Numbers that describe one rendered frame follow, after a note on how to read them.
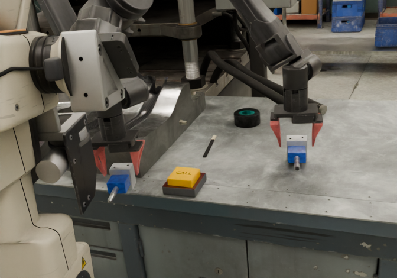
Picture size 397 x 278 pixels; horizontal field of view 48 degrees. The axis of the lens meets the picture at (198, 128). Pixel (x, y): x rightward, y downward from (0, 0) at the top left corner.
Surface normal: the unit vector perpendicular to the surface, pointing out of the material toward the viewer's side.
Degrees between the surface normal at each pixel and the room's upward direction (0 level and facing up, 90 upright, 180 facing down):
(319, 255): 90
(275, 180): 0
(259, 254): 90
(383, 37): 91
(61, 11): 53
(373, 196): 0
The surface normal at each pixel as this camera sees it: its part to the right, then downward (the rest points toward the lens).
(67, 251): 0.99, -0.04
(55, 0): 0.51, -0.39
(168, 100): -0.24, -0.63
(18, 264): -0.13, 0.25
